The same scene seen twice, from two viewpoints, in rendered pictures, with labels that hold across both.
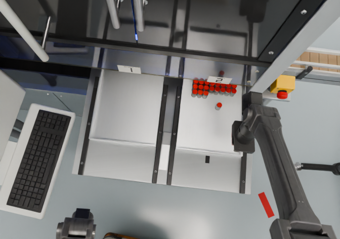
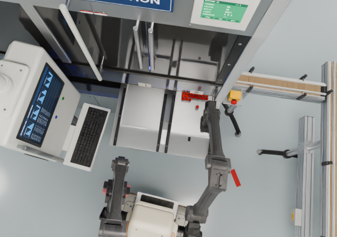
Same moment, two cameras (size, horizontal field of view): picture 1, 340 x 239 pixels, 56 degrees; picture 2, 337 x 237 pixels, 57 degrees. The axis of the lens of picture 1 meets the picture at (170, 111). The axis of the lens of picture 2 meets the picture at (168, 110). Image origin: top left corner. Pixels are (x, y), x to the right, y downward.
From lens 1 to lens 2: 0.81 m
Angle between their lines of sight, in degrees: 1
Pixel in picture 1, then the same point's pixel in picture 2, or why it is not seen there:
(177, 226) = (172, 190)
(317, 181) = (273, 162)
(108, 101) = (131, 103)
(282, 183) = (212, 142)
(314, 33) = (237, 73)
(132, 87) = (145, 95)
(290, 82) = (237, 95)
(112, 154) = (133, 134)
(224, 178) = (198, 150)
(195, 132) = (182, 123)
